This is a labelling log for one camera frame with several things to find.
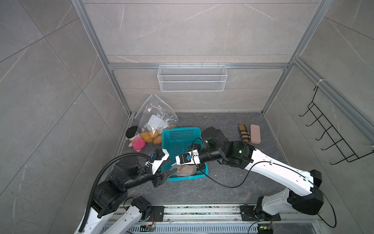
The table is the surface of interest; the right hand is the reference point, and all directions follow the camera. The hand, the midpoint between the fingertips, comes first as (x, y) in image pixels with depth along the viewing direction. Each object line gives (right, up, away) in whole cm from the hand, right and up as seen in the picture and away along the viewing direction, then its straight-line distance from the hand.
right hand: (181, 157), depth 60 cm
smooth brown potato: (-26, +6, +35) cm, 44 cm away
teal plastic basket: (-5, +2, +42) cm, 42 cm away
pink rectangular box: (+51, +7, +45) cm, 68 cm away
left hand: (-3, -2, -1) cm, 4 cm away
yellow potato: (-19, +3, +36) cm, 41 cm away
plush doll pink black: (-34, +8, +36) cm, 50 cm away
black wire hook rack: (+71, +2, +1) cm, 71 cm away
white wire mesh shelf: (+5, +47, +41) cm, 62 cm away
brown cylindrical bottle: (+43, +8, +44) cm, 62 cm away
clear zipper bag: (-20, +19, +33) cm, 43 cm away
